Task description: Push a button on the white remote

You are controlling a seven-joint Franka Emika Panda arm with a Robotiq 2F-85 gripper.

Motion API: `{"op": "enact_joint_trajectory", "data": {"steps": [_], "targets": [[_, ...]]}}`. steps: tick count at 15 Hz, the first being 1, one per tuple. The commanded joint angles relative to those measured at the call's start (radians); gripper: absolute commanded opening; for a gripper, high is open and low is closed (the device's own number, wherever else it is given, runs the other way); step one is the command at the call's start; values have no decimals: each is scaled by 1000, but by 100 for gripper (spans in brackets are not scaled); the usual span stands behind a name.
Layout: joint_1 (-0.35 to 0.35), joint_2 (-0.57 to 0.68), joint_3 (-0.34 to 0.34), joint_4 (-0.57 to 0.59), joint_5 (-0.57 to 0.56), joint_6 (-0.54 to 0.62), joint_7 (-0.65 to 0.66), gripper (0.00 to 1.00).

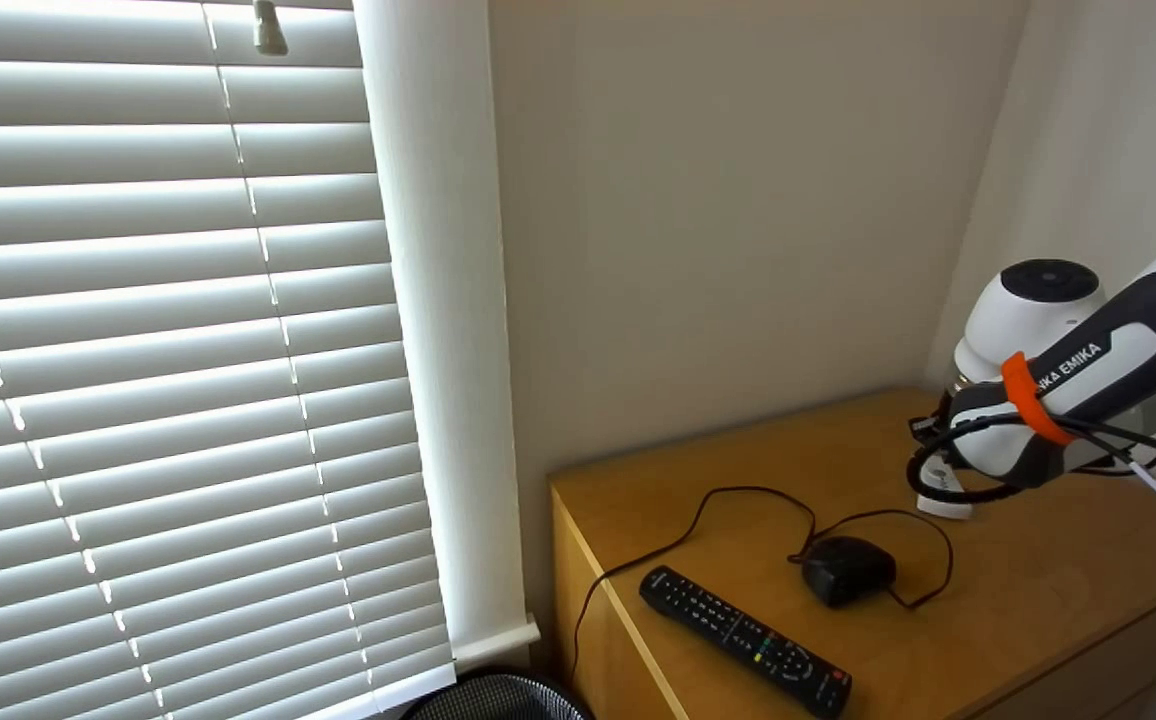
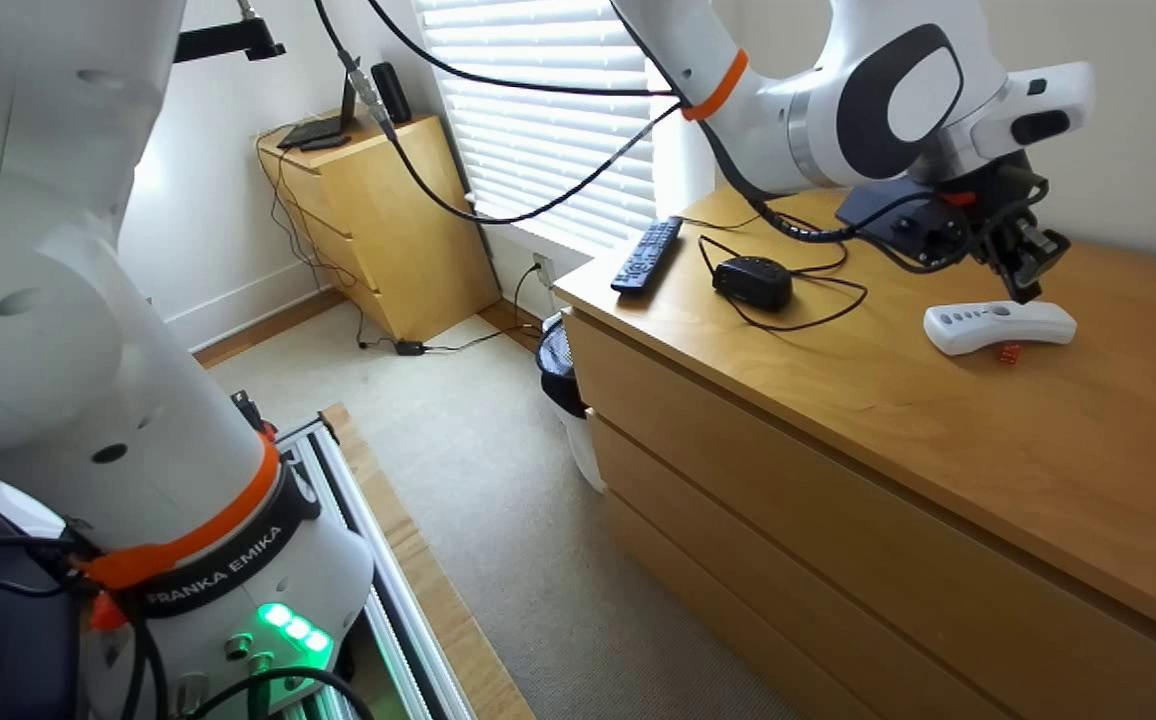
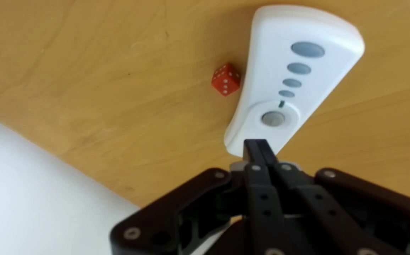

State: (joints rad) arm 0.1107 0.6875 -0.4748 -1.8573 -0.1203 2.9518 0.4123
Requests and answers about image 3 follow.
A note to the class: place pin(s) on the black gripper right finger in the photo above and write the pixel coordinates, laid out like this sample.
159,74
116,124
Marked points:
355,213

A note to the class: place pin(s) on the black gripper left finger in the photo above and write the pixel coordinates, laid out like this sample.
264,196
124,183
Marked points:
261,199

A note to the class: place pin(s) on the white remote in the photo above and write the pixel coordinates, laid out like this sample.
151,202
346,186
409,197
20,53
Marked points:
280,57

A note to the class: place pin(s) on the red die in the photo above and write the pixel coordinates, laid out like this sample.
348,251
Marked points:
226,80

